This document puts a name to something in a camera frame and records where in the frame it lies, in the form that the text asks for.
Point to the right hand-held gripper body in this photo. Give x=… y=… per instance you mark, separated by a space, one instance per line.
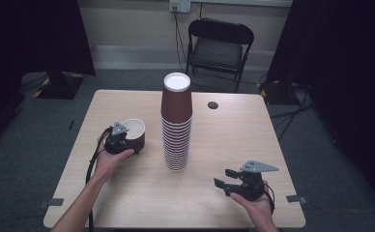
x=251 y=187

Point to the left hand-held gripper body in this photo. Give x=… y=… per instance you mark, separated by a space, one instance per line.
x=116 y=143

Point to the single brown paper cup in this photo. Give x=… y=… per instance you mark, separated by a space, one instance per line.
x=137 y=132

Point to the stack of brown paper cups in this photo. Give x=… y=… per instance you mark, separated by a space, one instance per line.
x=176 y=145

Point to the person's left hand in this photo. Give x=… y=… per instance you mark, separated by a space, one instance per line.
x=108 y=162

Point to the person's right hand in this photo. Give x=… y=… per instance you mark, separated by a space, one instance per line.
x=256 y=209

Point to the grey tape strip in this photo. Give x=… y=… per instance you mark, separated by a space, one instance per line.
x=51 y=202
x=296 y=199

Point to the small black floor marker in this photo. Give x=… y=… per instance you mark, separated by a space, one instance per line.
x=71 y=125

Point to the black round table grommet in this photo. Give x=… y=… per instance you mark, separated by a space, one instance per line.
x=213 y=105

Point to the black stand base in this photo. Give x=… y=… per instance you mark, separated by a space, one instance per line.
x=60 y=86

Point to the black floor box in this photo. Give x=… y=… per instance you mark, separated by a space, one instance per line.
x=275 y=93

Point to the black folding chair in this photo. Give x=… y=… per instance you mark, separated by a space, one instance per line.
x=219 y=48

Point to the dark curtain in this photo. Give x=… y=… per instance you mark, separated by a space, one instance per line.
x=343 y=80
x=31 y=35

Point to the white wall socket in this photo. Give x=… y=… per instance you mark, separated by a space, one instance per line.
x=180 y=5

